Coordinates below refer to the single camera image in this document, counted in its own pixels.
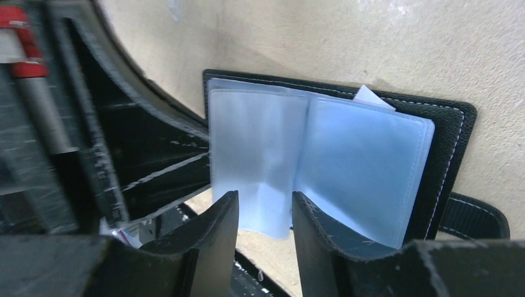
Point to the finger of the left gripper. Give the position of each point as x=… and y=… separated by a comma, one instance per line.
x=145, y=151

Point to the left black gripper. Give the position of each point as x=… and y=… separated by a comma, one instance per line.
x=51, y=141

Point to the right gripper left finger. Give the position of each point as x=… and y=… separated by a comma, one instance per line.
x=196, y=259

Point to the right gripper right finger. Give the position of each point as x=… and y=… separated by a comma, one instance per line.
x=480, y=260

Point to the black leather card holder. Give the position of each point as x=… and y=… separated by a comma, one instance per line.
x=381, y=164

